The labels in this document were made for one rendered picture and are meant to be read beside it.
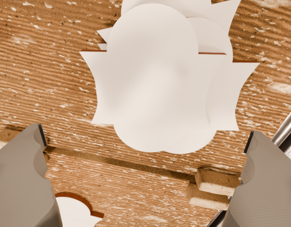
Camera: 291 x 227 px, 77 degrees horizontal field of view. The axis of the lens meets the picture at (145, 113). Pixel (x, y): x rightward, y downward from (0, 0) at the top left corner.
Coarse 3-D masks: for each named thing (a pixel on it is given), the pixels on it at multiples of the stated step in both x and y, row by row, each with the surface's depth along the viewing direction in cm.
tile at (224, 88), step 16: (208, 32) 15; (224, 32) 14; (208, 48) 15; (224, 48) 15; (224, 64) 16; (240, 64) 16; (256, 64) 16; (224, 80) 16; (240, 80) 16; (208, 96) 17; (224, 96) 17; (208, 112) 18; (224, 112) 18; (192, 128) 19; (208, 128) 19; (224, 128) 19; (176, 144) 20; (192, 144) 20
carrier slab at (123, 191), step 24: (48, 168) 28; (72, 168) 27; (96, 168) 27; (120, 168) 27; (144, 168) 27; (72, 192) 30; (96, 192) 30; (120, 192) 29; (144, 192) 29; (168, 192) 29; (120, 216) 33; (144, 216) 32; (168, 216) 32; (192, 216) 31
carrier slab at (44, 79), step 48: (0, 0) 17; (48, 0) 16; (96, 0) 16; (288, 0) 15; (0, 48) 19; (48, 48) 19; (96, 48) 18; (240, 48) 18; (288, 48) 17; (0, 96) 22; (48, 96) 21; (96, 96) 21; (240, 96) 20; (288, 96) 20; (48, 144) 25; (96, 144) 25; (240, 144) 23
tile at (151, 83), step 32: (128, 32) 14; (160, 32) 14; (192, 32) 14; (96, 64) 15; (128, 64) 15; (160, 64) 15; (192, 64) 15; (128, 96) 17; (160, 96) 16; (192, 96) 16; (128, 128) 18; (160, 128) 18
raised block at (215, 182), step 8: (200, 168) 25; (200, 176) 24; (208, 176) 24; (216, 176) 25; (224, 176) 25; (232, 176) 25; (200, 184) 24; (208, 184) 23; (216, 184) 24; (224, 184) 24; (232, 184) 24; (240, 184) 24; (216, 192) 24; (224, 192) 24; (232, 192) 24
